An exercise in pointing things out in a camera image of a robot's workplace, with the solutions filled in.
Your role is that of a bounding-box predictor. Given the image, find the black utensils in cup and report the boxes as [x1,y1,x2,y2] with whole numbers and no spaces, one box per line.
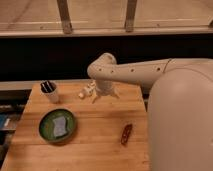
[41,81,55,93]

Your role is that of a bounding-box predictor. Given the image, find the grey sponge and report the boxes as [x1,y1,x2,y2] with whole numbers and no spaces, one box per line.
[53,116,67,137]

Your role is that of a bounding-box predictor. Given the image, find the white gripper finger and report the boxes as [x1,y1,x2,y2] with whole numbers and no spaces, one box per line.
[111,91,119,99]
[92,95,99,103]

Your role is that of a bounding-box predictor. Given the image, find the small clear bottle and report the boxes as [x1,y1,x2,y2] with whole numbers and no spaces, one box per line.
[78,81,95,99]

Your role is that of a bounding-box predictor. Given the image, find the green round plate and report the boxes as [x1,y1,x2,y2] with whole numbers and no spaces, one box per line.
[38,108,77,144]

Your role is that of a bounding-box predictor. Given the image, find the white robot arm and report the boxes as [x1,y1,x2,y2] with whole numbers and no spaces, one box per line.
[87,53,213,171]

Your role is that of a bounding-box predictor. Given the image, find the red brown chili pepper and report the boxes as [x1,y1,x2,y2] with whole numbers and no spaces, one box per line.
[121,124,133,145]

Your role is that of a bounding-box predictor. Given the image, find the white cup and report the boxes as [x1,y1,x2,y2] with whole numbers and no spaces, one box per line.
[41,82,59,103]

